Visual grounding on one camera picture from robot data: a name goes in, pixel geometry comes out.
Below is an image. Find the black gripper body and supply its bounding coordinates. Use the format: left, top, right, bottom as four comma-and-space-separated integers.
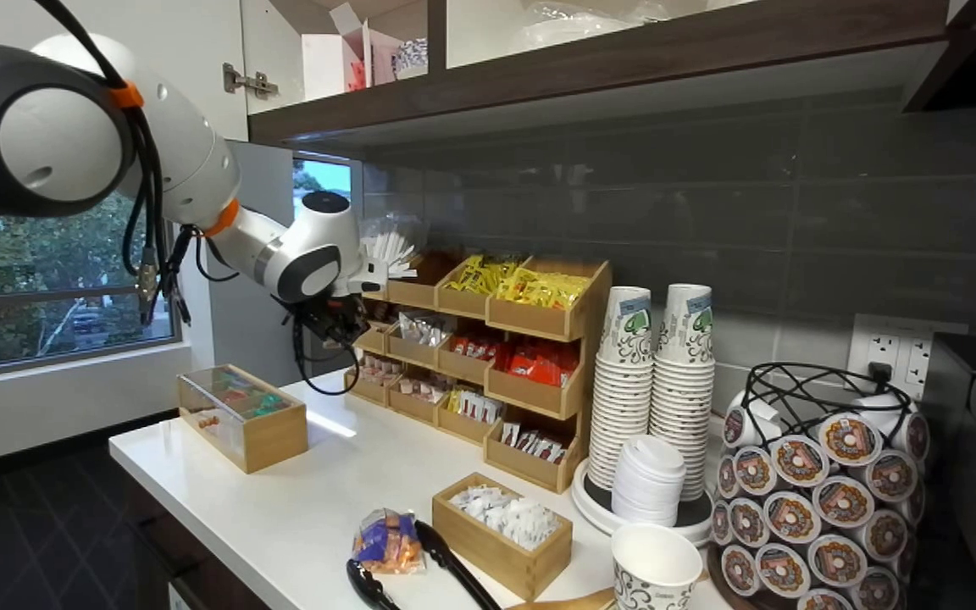
294, 296, 370, 347

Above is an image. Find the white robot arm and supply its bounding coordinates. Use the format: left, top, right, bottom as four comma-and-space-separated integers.
0, 32, 372, 347

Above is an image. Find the white stir sticks bundle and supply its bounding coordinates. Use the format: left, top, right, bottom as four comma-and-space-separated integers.
355, 232, 418, 285

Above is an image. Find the wooden tea bag box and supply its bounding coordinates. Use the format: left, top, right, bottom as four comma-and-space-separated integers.
175, 363, 307, 476

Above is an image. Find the tiered wooden condiment organizer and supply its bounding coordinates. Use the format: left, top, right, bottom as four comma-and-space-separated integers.
350, 255, 612, 490

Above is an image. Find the colourful snack packet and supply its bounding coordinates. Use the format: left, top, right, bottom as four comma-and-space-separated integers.
353, 508, 425, 577

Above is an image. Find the small wooden creamer box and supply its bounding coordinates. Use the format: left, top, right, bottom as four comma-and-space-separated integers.
432, 476, 574, 600

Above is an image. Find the left paper cup stack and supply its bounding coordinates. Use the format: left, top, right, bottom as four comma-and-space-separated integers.
587, 285, 651, 490

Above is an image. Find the paper cup stack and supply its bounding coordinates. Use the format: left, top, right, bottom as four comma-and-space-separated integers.
587, 285, 651, 490
651, 280, 715, 503

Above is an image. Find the white cup lids stack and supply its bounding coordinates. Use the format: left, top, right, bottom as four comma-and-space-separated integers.
612, 435, 685, 526

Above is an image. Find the right paper cup stack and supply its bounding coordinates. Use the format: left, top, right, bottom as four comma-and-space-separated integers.
651, 280, 715, 503

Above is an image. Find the single patterned paper cup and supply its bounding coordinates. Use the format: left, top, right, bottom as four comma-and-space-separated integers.
609, 523, 706, 610

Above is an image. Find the dark wooden shelf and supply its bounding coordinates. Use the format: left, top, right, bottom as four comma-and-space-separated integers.
249, 0, 976, 154

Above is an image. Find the wire coffee pod carousel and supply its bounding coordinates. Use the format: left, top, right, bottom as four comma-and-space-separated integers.
707, 363, 932, 610

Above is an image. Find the white wall outlet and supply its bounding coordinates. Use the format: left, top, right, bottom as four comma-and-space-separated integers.
846, 311, 966, 400

